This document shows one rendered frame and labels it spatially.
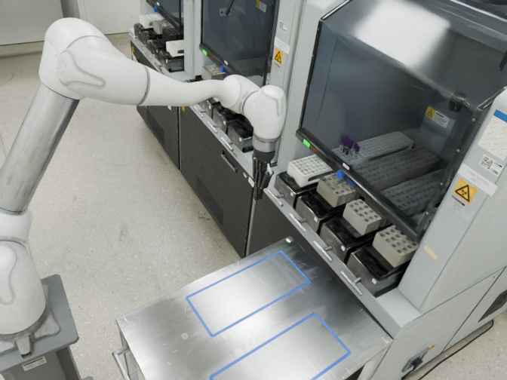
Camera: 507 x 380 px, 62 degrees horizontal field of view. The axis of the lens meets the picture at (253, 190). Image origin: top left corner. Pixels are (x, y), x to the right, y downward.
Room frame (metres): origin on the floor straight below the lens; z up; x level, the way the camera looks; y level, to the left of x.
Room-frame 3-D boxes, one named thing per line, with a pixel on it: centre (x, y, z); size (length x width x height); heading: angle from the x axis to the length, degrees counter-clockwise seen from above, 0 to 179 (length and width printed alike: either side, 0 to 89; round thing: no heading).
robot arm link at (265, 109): (1.21, -0.01, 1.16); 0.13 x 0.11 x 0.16; 40
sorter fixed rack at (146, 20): (2.78, 0.72, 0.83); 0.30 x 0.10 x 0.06; 125
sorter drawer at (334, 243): (1.21, -0.56, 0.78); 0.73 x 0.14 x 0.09; 125
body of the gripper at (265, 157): (1.19, -0.02, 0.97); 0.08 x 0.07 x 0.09; 31
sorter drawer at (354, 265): (1.08, -0.65, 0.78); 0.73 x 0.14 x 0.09; 125
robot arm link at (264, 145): (1.19, -0.02, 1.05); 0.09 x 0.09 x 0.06
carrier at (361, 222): (1.07, -0.37, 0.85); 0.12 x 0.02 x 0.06; 35
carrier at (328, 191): (1.20, -0.28, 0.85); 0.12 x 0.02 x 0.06; 36
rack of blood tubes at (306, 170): (1.38, -0.27, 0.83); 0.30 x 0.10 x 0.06; 125
